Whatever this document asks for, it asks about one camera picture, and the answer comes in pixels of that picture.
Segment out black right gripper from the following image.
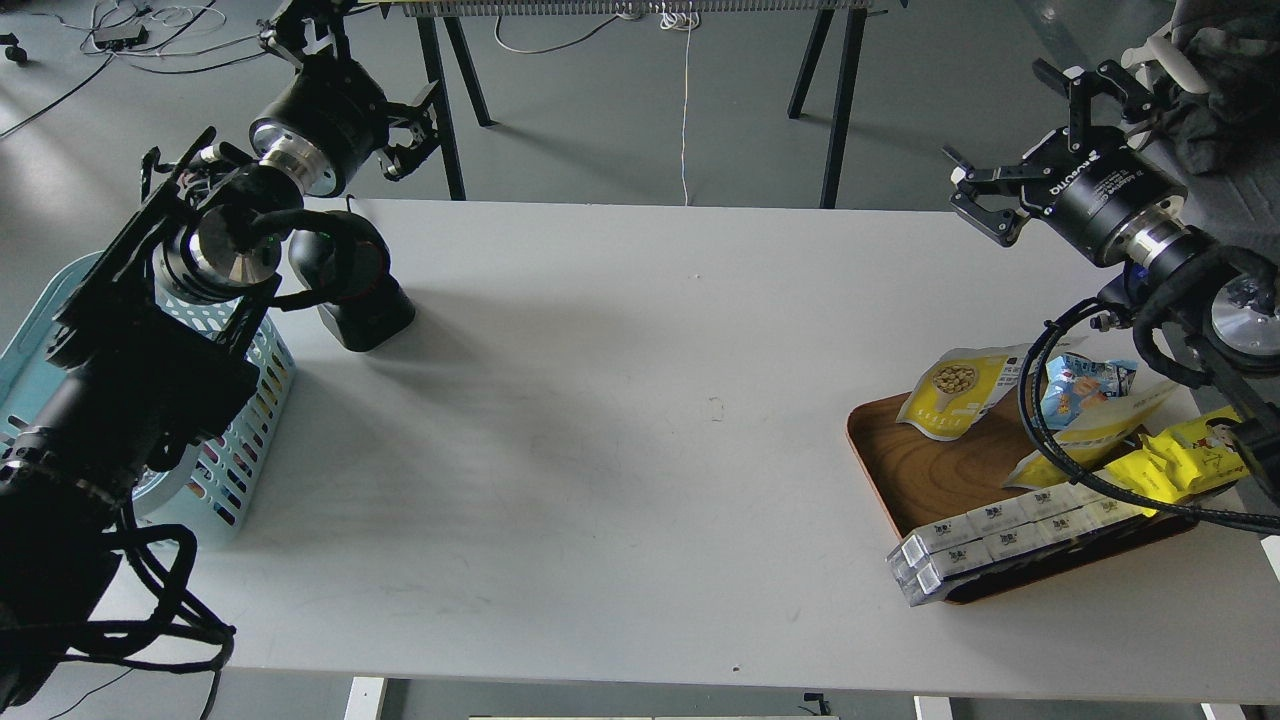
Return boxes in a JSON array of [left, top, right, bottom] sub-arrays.
[[942, 58, 1187, 266]]

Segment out dark clothes on chair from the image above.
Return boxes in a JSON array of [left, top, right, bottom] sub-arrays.
[[1156, 1, 1279, 176]]

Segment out yellow white flat pouch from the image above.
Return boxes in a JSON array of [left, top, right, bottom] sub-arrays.
[[1002, 380, 1181, 489]]

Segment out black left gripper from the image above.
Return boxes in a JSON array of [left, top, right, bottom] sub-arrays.
[[250, 1, 442, 199]]

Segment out blue snack bag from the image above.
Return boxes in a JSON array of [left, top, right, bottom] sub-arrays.
[[1039, 354, 1138, 430]]

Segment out black trestle table frame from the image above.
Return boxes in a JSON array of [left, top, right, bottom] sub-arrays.
[[357, 1, 883, 209]]

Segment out white boxed snack pack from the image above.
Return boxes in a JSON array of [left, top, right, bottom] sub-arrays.
[[884, 483, 1147, 606]]

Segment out yellow white nut snack pouch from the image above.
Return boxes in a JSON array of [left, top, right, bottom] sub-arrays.
[[895, 345, 1030, 442]]

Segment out black power adapter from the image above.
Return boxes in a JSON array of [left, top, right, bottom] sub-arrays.
[[90, 22, 148, 51]]

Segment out white hanging cable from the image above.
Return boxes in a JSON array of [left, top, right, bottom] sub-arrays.
[[657, 0, 701, 208]]

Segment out bright yellow snack bag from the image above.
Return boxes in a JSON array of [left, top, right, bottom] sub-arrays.
[[1100, 406, 1251, 503]]

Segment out black barcode scanner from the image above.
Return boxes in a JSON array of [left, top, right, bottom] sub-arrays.
[[289, 210, 416, 352]]

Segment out brown wooden tray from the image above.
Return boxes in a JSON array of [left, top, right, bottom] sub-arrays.
[[846, 395, 1196, 605]]

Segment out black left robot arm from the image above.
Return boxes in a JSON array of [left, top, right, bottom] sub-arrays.
[[3, 1, 436, 708]]

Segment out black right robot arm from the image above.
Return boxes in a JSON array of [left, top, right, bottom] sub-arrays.
[[947, 59, 1277, 536]]

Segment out black floor cables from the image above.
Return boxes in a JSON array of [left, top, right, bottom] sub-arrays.
[[0, 0, 301, 141]]

